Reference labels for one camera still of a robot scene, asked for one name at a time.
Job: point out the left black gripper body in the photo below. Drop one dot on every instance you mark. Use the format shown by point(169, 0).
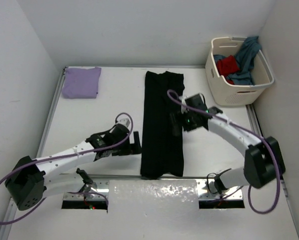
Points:
point(125, 148)

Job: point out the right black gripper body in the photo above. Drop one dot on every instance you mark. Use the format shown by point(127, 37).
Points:
point(188, 121)

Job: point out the black garment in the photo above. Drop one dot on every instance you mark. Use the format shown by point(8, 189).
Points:
point(162, 152)

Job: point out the red garment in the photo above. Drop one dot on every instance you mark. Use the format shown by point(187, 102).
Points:
point(227, 66)

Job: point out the purple t shirt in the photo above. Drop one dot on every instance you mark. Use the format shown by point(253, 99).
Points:
point(81, 83)

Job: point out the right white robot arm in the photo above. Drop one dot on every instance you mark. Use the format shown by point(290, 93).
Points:
point(263, 160)

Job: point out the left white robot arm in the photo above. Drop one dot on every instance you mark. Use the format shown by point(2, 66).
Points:
point(31, 180)

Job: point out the beige laundry basket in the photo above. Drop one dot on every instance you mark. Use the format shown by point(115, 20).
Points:
point(227, 94)

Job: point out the white front cover board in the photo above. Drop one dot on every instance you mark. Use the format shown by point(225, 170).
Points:
point(153, 210)

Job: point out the teal shirt in basket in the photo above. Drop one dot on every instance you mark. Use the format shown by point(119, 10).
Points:
point(245, 60)

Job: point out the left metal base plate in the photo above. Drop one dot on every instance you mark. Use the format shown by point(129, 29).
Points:
point(98, 191)

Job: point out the metal base plate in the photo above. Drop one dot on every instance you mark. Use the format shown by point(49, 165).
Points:
point(207, 192)
point(98, 191)

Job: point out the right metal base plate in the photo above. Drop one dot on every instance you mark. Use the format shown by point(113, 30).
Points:
point(207, 192)

